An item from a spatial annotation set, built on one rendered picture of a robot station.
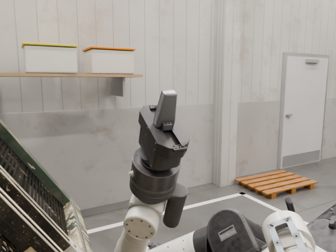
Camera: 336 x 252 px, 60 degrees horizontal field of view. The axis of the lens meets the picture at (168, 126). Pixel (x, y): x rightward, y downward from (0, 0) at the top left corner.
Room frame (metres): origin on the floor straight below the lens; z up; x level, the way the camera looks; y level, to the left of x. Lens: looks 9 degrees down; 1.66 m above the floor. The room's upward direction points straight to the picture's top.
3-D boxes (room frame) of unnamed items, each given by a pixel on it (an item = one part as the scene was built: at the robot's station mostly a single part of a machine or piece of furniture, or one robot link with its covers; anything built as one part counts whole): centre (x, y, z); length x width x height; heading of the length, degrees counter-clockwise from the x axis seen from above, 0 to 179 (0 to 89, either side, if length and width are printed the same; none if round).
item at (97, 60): (3.33, 0.67, 1.87); 0.50 x 0.42 x 0.28; 119
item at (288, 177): (4.43, -1.71, 0.05); 1.11 x 0.74 x 0.10; 119
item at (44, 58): (3.03, 1.20, 1.87); 0.51 x 0.42 x 0.28; 119
